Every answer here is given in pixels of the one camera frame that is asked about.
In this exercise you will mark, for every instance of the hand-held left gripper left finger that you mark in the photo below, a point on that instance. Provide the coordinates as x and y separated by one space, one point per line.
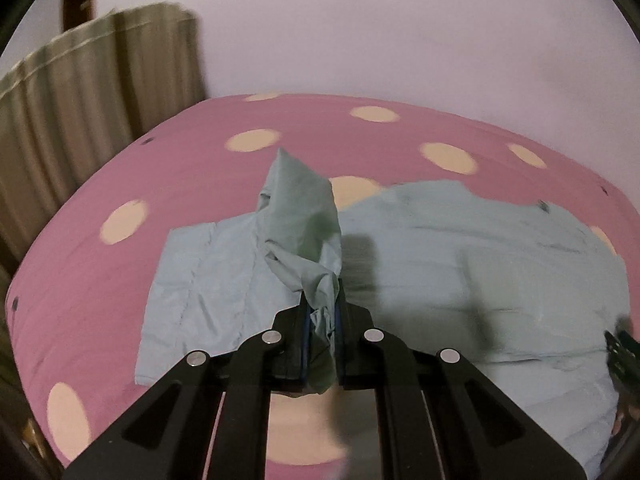
303 345

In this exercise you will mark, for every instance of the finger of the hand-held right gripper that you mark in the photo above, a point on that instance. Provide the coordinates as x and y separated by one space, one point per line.
622 355

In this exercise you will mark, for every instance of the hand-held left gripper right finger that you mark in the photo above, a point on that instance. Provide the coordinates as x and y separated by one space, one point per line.
340 340

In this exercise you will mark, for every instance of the light blue shirt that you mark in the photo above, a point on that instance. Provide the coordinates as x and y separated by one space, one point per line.
450 270

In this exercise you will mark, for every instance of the pink dotted bed sheet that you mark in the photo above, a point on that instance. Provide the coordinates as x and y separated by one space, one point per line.
175 170

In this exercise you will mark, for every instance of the striped beige curtain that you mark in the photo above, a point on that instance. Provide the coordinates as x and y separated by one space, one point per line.
75 110

